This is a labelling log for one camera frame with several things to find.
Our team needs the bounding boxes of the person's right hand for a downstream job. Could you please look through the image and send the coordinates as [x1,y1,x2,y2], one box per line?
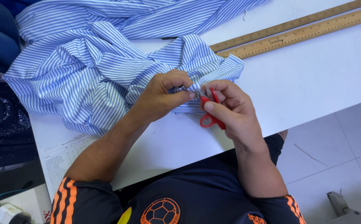
[199,80,264,146]

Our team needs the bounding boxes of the person's left hand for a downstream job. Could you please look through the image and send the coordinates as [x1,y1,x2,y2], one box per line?
[135,69,197,124]

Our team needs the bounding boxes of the red handled scissors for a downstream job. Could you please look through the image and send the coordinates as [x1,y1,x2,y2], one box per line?
[199,88,227,130]

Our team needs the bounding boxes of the blue white striped fabric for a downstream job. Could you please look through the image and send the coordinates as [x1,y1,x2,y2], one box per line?
[3,0,266,138]

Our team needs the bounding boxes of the navy jersey with orange stripes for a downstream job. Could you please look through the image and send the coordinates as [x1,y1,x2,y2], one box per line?
[50,134,307,224]

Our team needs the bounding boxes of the narrow wooden ruler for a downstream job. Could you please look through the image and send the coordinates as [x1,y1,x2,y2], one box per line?
[209,0,361,53]

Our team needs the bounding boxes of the wide wooden ruler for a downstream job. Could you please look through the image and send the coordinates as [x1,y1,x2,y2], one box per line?
[216,4,361,60]

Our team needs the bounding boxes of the printed paper table sheet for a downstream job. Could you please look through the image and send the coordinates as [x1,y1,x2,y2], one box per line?
[42,134,99,194]

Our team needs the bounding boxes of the grey metal machine part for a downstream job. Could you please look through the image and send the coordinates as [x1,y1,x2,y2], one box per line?
[326,191,361,224]

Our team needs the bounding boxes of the dark sequined fabric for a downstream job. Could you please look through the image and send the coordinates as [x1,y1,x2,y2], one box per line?
[0,77,40,175]

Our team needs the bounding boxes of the white box with red print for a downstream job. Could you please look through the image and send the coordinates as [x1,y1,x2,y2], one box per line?
[0,184,53,224]

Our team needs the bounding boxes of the white power plug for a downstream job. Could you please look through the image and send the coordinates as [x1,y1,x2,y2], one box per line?
[0,203,24,224]

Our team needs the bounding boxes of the teal cable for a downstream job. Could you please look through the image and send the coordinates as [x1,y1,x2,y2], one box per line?
[0,188,29,208]

